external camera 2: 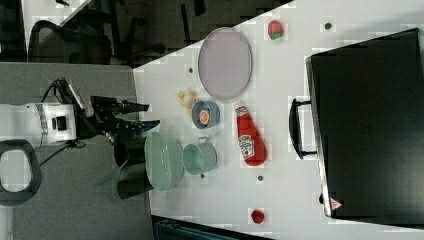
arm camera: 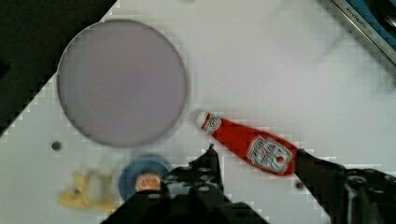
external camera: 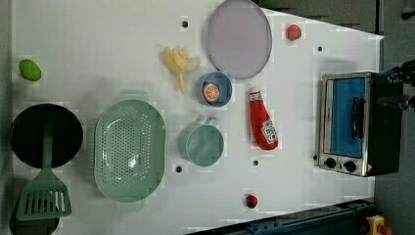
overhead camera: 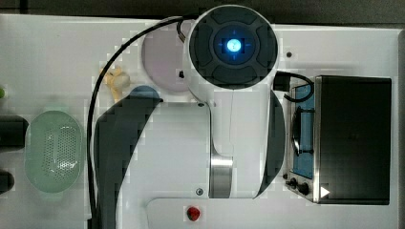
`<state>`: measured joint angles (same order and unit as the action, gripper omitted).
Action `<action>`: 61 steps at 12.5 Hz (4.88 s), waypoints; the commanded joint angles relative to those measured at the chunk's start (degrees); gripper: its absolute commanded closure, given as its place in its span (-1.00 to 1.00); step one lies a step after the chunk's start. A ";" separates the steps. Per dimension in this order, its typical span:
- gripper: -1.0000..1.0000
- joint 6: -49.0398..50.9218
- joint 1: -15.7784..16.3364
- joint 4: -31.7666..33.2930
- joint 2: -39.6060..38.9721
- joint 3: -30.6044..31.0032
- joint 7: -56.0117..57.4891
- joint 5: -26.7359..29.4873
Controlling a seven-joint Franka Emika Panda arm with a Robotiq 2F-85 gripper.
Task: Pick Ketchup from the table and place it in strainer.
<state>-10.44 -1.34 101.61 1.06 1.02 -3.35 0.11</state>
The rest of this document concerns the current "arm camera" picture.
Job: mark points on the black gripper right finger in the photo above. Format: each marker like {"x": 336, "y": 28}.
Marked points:
{"x": 348, "y": 196}

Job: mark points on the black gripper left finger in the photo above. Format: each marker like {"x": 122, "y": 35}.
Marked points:
{"x": 187, "y": 195}

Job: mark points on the red felt ketchup bottle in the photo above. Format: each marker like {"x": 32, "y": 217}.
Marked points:
{"x": 263, "y": 150}

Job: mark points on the orange slice toy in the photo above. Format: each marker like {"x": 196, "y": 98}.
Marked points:
{"x": 148, "y": 181}

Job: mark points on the blue bowl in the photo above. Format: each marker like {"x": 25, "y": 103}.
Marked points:
{"x": 149, "y": 163}

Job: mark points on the yellow banana peel toy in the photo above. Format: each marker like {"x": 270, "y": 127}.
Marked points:
{"x": 91, "y": 190}

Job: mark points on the grey round plate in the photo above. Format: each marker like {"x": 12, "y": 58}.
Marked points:
{"x": 122, "y": 83}

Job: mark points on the black toaster oven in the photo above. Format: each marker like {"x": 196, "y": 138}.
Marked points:
{"x": 374, "y": 20}

